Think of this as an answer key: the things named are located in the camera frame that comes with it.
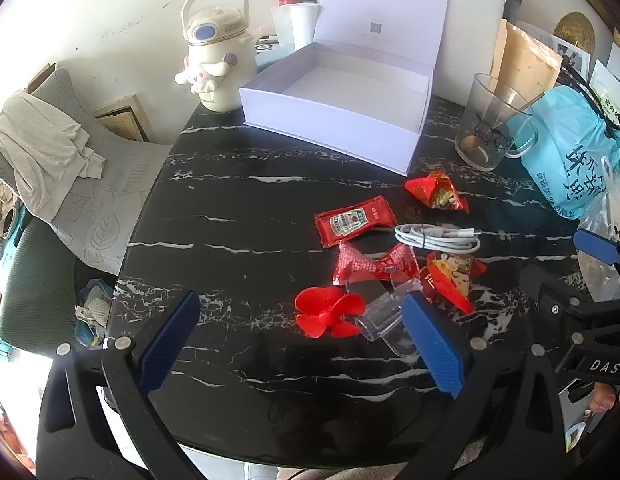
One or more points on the leaf patterned chair cushion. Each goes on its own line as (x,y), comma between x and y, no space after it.
(115,190)

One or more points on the dark green chair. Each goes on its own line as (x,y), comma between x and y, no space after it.
(37,285)

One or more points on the white gift box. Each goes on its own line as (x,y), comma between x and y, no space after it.
(330,110)

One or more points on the clear plastic case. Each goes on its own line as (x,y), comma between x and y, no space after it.
(384,310)

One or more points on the red ketchup packet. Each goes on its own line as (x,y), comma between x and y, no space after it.
(355,220)
(362,262)

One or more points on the glass mug with cartoon print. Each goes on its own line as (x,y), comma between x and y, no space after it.
(482,130)

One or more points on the person's right hand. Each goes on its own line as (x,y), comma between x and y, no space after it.
(602,400)

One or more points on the round golden woven mat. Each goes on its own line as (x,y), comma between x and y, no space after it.
(574,30)

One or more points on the blue bag of scraps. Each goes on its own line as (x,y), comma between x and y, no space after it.
(92,315)

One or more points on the red cartoon snack packet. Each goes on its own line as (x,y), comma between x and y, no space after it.
(452,280)

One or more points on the brown paper bag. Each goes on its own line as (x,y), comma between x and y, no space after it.
(527,60)

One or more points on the printed photo papers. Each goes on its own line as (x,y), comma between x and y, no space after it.
(572,57)

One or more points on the white cardboard panel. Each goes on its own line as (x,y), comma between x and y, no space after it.
(477,15)

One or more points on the teal box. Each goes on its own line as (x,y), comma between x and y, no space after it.
(267,60)

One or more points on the wooden framed panel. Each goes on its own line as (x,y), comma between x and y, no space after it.
(121,120)

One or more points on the clear plastic bag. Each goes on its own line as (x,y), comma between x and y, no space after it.
(604,280)

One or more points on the red gold snack packet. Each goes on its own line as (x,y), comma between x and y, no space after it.
(437,191)

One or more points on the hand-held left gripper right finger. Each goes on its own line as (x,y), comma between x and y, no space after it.
(434,345)

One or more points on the cream cartoon kettle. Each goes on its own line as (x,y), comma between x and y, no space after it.
(215,60)

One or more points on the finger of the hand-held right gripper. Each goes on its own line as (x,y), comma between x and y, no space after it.
(597,250)
(564,305)

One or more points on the light blue plastic bag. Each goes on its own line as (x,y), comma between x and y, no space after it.
(569,150)

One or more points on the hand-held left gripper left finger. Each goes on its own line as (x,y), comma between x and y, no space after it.
(172,342)

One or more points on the grey cloth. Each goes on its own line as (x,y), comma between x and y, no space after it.
(37,145)

